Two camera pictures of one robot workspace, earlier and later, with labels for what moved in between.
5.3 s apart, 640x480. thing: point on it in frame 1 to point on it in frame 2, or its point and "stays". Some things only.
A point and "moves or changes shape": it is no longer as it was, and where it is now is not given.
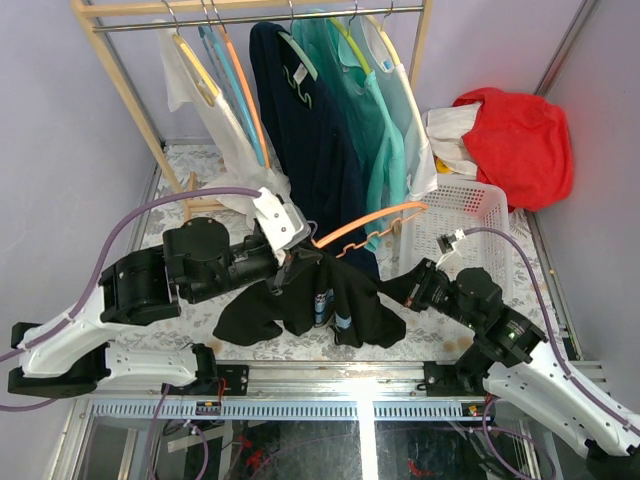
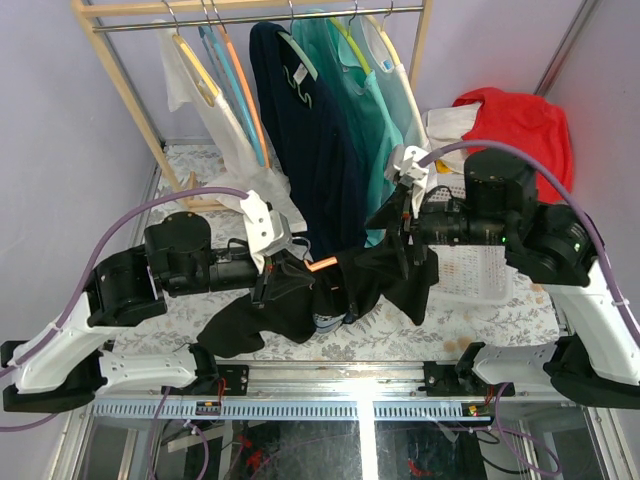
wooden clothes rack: x=107 y=16 stays
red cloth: x=522 y=143 stays
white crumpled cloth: x=445 y=128 stays
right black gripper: x=408 y=288 to x=389 y=257
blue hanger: x=230 y=84 stays
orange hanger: x=342 y=231 to x=318 y=264
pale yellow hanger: x=201 y=76 stays
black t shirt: x=314 y=288 moves or changes shape
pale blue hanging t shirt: x=396 y=93 stays
